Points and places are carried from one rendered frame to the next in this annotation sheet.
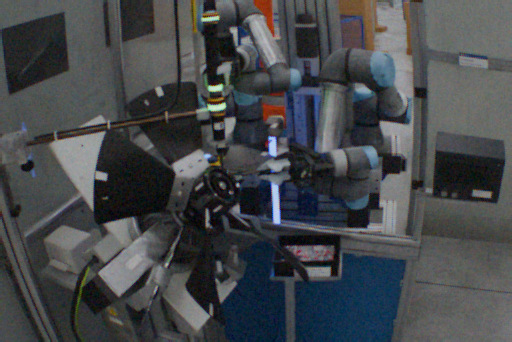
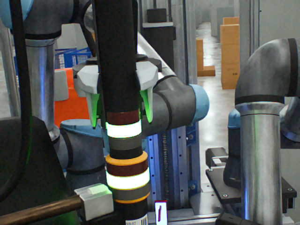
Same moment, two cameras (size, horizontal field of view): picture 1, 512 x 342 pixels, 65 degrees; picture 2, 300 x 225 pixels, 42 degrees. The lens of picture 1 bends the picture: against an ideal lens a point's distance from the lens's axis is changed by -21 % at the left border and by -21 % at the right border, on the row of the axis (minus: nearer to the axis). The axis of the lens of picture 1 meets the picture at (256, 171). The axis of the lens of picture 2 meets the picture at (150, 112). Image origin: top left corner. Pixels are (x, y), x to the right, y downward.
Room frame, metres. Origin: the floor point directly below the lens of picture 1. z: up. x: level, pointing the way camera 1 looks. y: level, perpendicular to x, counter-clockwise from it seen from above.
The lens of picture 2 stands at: (0.89, 0.19, 1.56)
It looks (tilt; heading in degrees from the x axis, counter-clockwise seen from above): 14 degrees down; 340
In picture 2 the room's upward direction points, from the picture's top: 4 degrees counter-clockwise
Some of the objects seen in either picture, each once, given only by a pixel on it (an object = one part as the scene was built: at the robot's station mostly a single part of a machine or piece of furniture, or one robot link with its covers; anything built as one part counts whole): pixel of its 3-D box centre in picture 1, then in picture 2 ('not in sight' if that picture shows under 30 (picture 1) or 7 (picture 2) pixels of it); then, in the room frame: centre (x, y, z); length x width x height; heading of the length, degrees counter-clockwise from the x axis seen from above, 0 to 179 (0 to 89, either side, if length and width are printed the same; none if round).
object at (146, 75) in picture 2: (225, 75); (145, 95); (1.27, 0.06, 1.48); 0.09 x 0.03 x 0.06; 173
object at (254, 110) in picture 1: (246, 99); (80, 142); (2.00, 0.02, 1.20); 0.13 x 0.12 x 0.14; 106
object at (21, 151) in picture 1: (13, 146); not in sight; (1.16, 0.71, 1.39); 0.10 x 0.07 x 0.09; 99
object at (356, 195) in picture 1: (352, 188); not in sight; (1.37, -0.29, 1.08); 0.11 x 0.08 x 0.11; 58
